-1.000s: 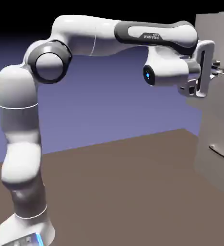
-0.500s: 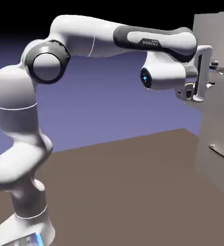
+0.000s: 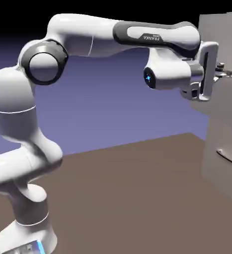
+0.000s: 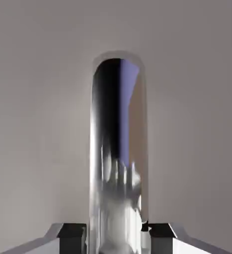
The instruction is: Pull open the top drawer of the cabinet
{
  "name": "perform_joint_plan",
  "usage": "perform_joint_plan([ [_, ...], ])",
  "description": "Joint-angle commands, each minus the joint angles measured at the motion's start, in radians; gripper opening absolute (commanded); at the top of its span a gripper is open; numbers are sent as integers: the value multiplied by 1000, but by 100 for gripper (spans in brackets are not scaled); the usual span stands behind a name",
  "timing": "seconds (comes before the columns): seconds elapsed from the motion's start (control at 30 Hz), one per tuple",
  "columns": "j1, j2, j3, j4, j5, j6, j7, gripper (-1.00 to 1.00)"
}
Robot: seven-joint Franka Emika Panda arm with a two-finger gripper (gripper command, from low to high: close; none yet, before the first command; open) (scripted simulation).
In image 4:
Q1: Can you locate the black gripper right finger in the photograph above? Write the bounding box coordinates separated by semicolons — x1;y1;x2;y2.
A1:
141;220;232;254

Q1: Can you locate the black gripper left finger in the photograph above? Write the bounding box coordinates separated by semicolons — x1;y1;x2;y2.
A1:
0;223;90;254

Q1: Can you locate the curved shiny metal drawer handle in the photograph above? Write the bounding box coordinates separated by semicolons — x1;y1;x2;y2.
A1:
88;50;150;254

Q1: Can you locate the grey drawer front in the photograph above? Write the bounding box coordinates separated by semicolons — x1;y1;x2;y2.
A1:
0;0;232;254

